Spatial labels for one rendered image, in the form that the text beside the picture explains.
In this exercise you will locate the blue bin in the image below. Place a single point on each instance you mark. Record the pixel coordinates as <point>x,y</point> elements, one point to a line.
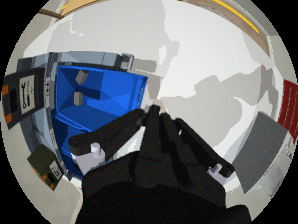
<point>63,131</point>
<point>69,163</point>
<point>106,96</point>

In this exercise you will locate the olive green case with orange latches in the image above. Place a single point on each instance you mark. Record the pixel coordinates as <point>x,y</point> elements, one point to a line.
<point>46,165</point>

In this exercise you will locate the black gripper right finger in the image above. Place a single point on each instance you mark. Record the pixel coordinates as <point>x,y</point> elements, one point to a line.
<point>191,158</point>

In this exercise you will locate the grey shelf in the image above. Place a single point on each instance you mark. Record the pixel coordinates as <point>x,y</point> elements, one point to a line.
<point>37,128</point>

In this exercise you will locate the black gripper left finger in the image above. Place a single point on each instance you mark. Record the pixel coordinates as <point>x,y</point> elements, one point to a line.
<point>92,149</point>

